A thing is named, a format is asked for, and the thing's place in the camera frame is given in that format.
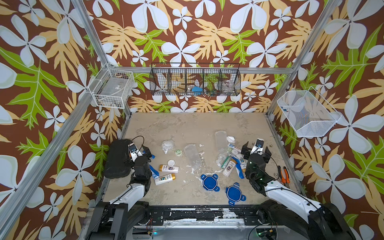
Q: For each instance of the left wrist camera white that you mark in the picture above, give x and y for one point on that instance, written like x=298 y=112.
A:
x=133 y=151

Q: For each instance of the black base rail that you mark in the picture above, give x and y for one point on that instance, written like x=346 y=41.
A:
x=241 y=216

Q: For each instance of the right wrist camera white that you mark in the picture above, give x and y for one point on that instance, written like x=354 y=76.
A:
x=258 y=147

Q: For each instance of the small white round cap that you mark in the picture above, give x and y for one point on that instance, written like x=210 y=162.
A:
x=171 y=162

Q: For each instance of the left camera cable black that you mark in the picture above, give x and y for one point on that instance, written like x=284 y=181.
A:
x=138 y=141

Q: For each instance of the toiletry bottle orange cap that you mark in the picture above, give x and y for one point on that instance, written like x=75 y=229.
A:
x=243 y=162

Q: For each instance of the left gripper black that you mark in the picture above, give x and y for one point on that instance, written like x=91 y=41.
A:
x=147 y=154

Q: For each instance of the small green round jar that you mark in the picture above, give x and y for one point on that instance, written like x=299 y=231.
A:
x=178 y=152

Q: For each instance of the orange handled pliers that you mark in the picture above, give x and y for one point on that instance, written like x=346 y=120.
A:
x=284 y=175

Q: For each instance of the clear plastic bag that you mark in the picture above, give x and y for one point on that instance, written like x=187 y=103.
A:
x=167 y=146

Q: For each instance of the white bottle gold cap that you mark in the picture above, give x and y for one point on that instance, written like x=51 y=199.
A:
x=165 y=179
x=168 y=169

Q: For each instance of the small white toiletry tube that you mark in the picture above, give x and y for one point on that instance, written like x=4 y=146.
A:
x=231 y=165

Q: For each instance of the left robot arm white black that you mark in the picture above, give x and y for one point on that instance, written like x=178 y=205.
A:
x=114 y=219

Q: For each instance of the blue item in basket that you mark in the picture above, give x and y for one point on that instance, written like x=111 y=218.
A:
x=197 y=90

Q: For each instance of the green toothbrush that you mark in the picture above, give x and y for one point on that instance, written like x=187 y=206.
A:
x=226 y=161

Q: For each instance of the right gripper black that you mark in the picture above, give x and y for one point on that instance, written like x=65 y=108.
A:
x=245 y=149

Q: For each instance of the white packet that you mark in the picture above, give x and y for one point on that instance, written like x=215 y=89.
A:
x=231 y=139

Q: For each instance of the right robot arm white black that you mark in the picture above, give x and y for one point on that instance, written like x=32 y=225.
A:
x=311 y=219

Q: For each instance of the white wire basket left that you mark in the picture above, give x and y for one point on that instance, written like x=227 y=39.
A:
x=111 y=87

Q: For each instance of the black wire basket back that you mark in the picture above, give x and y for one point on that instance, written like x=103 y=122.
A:
x=179 y=79

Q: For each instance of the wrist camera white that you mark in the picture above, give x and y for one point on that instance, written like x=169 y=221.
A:
x=258 y=147
x=133 y=151

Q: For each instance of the black tool case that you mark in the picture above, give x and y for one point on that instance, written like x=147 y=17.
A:
x=118 y=164

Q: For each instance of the white mesh basket right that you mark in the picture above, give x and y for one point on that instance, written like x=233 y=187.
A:
x=308 y=112

